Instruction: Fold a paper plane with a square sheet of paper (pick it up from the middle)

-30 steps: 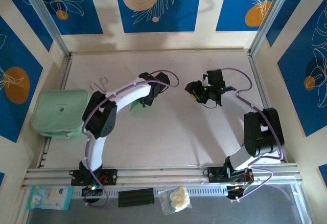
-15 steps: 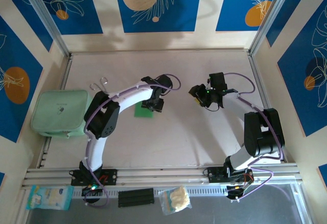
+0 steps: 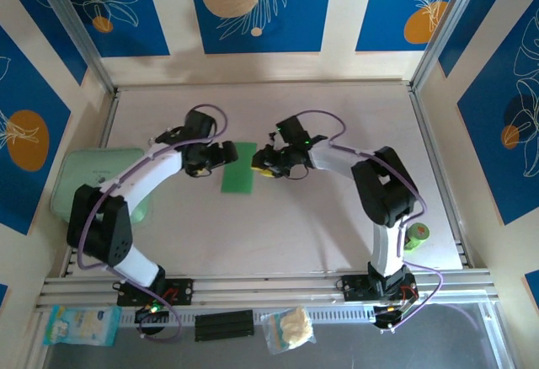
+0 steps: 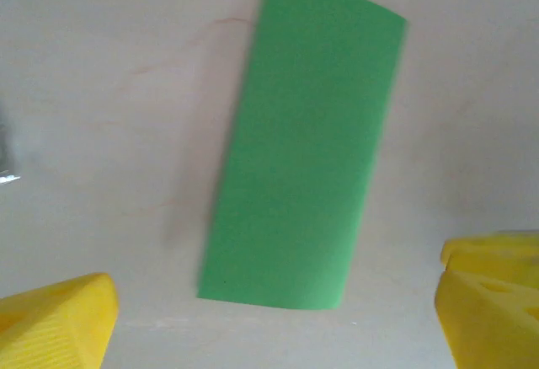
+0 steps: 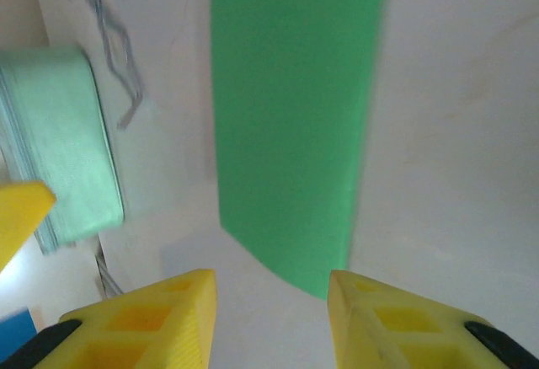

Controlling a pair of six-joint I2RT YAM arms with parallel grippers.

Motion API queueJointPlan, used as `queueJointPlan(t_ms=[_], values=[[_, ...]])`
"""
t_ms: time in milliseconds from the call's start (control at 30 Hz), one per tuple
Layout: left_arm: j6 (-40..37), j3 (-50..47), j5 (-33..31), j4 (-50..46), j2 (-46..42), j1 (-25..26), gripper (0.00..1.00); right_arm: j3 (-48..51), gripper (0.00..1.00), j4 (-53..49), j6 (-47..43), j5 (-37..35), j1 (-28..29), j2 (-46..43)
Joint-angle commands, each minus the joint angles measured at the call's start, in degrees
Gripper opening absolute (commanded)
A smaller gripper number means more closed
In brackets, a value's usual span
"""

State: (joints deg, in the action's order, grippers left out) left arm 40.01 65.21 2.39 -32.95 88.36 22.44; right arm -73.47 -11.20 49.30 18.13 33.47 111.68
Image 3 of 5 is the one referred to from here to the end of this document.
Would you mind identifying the black ribbed block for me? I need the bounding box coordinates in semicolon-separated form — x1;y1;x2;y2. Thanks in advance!
194;309;256;342

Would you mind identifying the green cloth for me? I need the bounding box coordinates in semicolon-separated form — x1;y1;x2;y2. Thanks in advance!
221;142;259;195

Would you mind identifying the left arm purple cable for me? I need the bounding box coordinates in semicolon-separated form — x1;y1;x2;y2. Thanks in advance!
76;104;231;343

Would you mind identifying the long aluminium frame rail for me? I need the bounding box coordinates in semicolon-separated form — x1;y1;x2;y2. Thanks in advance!
35;268;500;314

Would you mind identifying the mint green zip pouch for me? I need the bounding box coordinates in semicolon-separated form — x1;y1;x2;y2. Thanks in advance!
50;146;153;227

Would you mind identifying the grey slotted cable duct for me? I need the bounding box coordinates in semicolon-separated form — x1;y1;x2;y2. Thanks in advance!
120;306;376;328

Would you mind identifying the clear bag of crackers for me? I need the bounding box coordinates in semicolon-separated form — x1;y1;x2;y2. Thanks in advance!
260;305;317;356

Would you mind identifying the blue white snack packet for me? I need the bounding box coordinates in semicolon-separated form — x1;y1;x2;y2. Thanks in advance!
43;304;122;347

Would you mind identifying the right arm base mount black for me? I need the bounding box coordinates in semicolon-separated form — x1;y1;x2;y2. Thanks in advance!
336;274;420;303

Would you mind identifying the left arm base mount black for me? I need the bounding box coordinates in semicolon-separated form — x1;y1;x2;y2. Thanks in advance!
114;276;195;308

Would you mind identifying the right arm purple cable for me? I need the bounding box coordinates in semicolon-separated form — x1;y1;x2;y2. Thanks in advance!
294;110;446;336

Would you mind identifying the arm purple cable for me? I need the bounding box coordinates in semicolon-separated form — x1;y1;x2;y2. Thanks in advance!
76;104;231;343
294;110;446;336

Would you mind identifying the aluminium frame post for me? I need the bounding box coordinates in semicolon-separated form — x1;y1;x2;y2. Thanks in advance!
410;0;494;92
31;0;118;94

